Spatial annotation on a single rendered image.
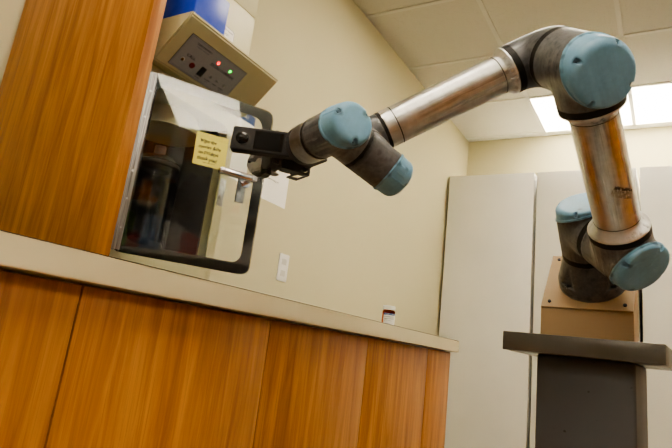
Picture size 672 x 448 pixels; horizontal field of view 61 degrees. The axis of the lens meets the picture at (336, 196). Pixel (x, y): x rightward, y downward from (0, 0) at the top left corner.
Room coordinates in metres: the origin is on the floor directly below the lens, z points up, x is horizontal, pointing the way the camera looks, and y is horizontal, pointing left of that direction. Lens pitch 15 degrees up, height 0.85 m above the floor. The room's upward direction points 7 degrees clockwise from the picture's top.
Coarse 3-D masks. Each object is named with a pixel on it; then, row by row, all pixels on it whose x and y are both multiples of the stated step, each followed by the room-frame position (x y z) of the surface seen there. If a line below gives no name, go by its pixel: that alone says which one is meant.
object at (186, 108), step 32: (160, 96) 1.15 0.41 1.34; (192, 96) 1.19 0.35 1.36; (224, 96) 1.23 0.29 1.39; (160, 128) 1.16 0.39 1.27; (192, 128) 1.20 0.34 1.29; (224, 128) 1.24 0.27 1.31; (160, 160) 1.17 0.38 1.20; (160, 192) 1.18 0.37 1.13; (192, 192) 1.21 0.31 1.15; (224, 192) 1.25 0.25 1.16; (256, 192) 1.29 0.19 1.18; (128, 224) 1.15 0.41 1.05; (160, 224) 1.18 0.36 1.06; (192, 224) 1.22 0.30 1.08; (224, 224) 1.26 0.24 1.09; (256, 224) 1.30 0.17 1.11; (160, 256) 1.19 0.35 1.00; (192, 256) 1.23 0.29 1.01; (224, 256) 1.26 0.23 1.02
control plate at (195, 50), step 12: (192, 36) 1.12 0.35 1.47; (180, 48) 1.13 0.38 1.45; (192, 48) 1.15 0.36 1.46; (204, 48) 1.16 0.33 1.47; (180, 60) 1.16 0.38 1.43; (192, 60) 1.17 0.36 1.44; (204, 60) 1.19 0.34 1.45; (216, 60) 1.20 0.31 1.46; (228, 60) 1.22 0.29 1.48; (192, 72) 1.20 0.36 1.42; (216, 72) 1.23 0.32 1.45; (240, 72) 1.27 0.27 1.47; (204, 84) 1.25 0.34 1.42; (216, 84) 1.26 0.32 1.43; (228, 84) 1.28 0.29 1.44
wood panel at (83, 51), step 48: (48, 0) 1.22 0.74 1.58; (96, 0) 1.12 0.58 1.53; (144, 0) 1.04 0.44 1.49; (48, 48) 1.19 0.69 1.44; (96, 48) 1.10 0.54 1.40; (144, 48) 1.03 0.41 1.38; (0, 96) 1.27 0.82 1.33; (48, 96) 1.17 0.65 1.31; (96, 96) 1.08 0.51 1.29; (144, 96) 1.05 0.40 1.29; (0, 144) 1.24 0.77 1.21; (48, 144) 1.14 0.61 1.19; (96, 144) 1.06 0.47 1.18; (0, 192) 1.21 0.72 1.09; (48, 192) 1.12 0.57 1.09; (96, 192) 1.04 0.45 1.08; (48, 240) 1.10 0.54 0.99; (96, 240) 1.03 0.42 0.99
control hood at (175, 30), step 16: (176, 16) 1.10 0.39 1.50; (192, 16) 1.08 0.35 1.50; (160, 32) 1.12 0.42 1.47; (176, 32) 1.10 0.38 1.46; (192, 32) 1.12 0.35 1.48; (208, 32) 1.13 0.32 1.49; (160, 48) 1.12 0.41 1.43; (176, 48) 1.13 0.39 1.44; (224, 48) 1.19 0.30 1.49; (160, 64) 1.15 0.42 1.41; (240, 64) 1.25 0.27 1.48; (256, 64) 1.27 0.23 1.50; (192, 80) 1.22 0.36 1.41; (256, 80) 1.31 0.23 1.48; (272, 80) 1.34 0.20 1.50; (240, 96) 1.33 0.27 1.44; (256, 96) 1.36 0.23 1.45
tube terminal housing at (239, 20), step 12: (228, 0) 1.31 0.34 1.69; (228, 12) 1.32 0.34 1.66; (240, 12) 1.36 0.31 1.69; (228, 24) 1.33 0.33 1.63; (240, 24) 1.36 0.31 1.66; (252, 24) 1.40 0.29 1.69; (240, 36) 1.37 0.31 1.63; (240, 48) 1.38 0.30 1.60; (120, 252) 1.18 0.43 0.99; (144, 264) 1.23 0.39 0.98; (156, 264) 1.26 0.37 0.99; (168, 264) 1.29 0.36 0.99; (180, 264) 1.32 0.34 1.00; (204, 276) 1.39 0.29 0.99
